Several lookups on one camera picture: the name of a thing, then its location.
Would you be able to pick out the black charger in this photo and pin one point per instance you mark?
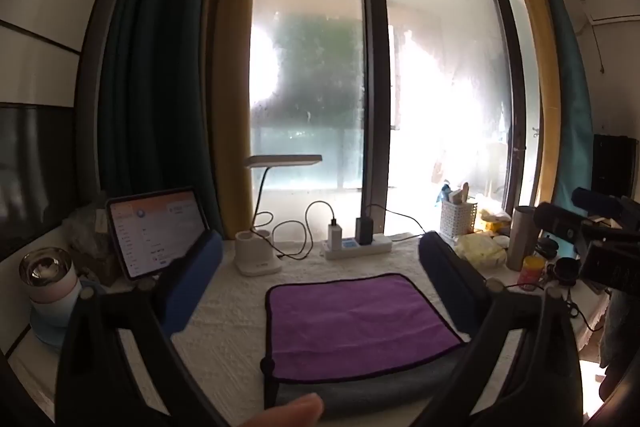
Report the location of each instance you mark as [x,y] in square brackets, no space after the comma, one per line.
[364,231]

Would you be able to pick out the tablet computer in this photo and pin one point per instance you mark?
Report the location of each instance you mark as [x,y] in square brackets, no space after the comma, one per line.
[157,232]

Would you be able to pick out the white desk lamp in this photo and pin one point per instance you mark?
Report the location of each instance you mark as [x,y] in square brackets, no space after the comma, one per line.
[257,257]

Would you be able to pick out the white tablecloth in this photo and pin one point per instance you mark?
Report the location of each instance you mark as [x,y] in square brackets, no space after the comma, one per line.
[230,312]

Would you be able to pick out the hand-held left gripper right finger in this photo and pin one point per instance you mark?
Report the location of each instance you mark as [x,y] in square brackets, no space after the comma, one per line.
[445,279]

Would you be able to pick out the clear wrapped bundle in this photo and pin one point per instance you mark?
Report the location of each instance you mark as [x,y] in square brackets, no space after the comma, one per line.
[87,239]

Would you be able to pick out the white charger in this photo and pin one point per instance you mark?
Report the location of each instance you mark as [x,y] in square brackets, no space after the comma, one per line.
[334,234]

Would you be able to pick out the yellow curtain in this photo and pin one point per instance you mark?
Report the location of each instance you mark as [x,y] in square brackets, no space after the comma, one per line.
[545,82]
[232,82]

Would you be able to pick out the person's left hand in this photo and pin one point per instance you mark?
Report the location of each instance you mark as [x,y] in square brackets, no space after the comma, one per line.
[287,413]

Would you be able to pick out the purple towel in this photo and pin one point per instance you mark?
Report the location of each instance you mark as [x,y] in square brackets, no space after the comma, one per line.
[357,327]

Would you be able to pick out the white humidifier cup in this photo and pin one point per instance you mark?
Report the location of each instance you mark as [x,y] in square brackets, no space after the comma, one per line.
[50,287]

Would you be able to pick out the pale yellow plastic bag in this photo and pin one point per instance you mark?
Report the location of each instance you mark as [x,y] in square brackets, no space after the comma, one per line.
[480,249]

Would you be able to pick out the steel tumbler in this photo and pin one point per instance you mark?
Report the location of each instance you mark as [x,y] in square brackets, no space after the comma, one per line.
[521,239]

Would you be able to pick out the black round container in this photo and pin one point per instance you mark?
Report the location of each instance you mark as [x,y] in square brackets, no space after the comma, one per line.
[566,271]

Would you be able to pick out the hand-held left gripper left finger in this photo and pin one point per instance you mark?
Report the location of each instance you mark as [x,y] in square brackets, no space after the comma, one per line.
[192,279]

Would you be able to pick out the black monitor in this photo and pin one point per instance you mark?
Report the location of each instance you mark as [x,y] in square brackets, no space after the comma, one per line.
[614,164]

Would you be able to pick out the black window frame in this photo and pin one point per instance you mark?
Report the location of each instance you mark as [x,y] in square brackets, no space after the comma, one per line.
[371,82]

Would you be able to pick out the teal curtain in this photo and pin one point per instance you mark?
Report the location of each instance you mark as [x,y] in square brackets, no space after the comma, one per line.
[572,107]
[150,82]

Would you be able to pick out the grey towel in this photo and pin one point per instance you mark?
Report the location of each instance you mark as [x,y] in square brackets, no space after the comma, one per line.
[360,397]

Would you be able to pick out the white air conditioner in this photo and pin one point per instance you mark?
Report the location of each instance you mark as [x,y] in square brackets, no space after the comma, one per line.
[615,2]

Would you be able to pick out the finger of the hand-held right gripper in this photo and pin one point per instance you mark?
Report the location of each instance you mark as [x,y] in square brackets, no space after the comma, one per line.
[557,218]
[595,202]

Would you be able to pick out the white power strip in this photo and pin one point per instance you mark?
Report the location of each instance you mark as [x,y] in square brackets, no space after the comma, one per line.
[360,248]

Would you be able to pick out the dark cloth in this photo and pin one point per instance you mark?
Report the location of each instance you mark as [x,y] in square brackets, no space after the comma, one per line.
[617,337]

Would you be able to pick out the white perforated basket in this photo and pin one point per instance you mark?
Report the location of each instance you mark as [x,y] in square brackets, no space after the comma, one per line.
[459,219]

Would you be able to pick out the yellow jar with red lid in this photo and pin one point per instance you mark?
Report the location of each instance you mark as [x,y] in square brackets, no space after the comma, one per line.
[531,274]

